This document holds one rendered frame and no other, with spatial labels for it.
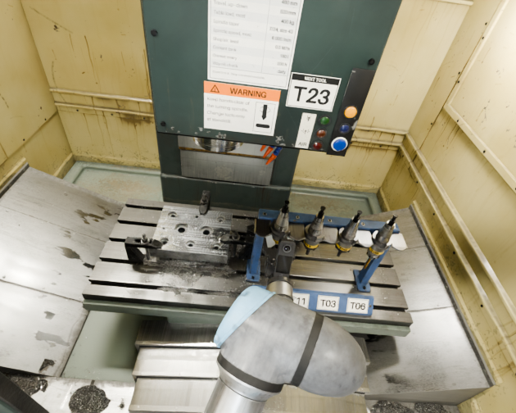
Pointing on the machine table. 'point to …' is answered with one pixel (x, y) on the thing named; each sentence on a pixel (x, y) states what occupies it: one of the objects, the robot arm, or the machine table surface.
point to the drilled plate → (192, 252)
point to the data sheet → (252, 41)
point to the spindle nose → (216, 144)
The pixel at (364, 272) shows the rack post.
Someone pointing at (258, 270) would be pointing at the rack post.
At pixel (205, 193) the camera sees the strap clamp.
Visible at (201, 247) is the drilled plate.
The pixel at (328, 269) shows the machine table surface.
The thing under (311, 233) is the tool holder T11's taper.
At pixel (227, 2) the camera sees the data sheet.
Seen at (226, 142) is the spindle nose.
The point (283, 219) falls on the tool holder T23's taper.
